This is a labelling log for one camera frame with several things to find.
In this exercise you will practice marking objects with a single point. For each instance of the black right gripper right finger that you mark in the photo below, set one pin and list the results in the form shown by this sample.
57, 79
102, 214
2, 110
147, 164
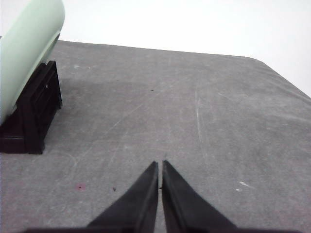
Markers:
184, 211

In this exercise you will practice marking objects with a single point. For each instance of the green plate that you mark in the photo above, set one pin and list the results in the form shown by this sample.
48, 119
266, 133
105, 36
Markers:
29, 32

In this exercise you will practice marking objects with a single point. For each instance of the black plastic dish rack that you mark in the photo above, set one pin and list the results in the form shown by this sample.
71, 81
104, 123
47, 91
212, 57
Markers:
25, 131

